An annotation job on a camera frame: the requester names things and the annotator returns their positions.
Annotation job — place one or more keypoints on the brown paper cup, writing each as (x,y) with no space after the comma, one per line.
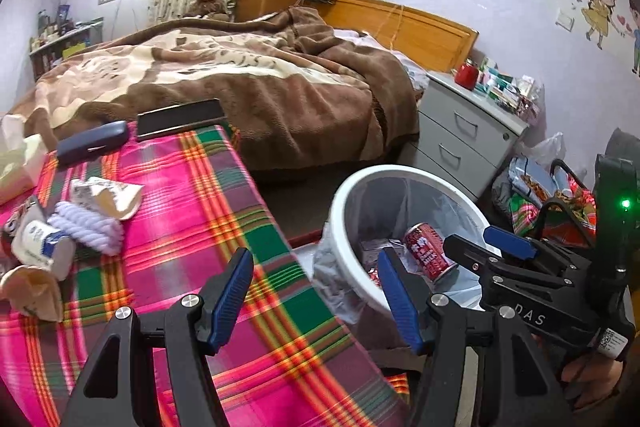
(30,292)

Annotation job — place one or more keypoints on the wooden bed headboard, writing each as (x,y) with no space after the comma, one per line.
(425,37)

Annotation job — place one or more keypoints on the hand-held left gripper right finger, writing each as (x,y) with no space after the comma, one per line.
(400,302)

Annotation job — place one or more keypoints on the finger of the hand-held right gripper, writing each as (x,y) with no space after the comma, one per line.
(472,257)
(510,241)

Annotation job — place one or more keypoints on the red cartoon face can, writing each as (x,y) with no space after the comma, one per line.
(427,252)
(7,227)

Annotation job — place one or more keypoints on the red jar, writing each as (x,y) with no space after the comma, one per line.
(466,74)

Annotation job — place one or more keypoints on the white plastic bag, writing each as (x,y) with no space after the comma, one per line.
(542,149)

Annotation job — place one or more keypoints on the white trash bin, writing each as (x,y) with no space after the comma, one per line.
(350,187)

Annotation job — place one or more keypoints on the white yoghurt cup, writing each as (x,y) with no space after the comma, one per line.
(40,247)

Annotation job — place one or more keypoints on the tissue pack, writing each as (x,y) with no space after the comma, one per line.
(20,172)

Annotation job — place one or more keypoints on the dark blue glasses case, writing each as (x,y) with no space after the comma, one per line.
(90,142)

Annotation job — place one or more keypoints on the pile of small boxes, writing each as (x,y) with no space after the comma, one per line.
(505,87)

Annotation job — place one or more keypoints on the cluttered shelf desk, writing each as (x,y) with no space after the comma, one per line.
(65,47)

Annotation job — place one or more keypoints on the brown blanket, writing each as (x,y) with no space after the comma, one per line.
(275,97)

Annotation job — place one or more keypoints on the colourful plastic bag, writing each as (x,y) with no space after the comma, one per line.
(570,217)

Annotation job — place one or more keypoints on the printed wrapper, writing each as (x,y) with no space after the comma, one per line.
(115,199)

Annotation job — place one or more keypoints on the black phone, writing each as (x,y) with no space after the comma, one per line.
(180,119)

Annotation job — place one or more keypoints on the plaid table cloth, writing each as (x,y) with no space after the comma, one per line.
(200,217)

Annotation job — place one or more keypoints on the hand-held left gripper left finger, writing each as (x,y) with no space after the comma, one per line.
(230,302)

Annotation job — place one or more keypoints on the grey drawer cabinet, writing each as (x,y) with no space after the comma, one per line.
(465,132)

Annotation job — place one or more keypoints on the person's right hand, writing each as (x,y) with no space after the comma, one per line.
(590,377)

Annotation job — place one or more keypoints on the white bed sheet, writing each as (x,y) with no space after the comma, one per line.
(385,52)

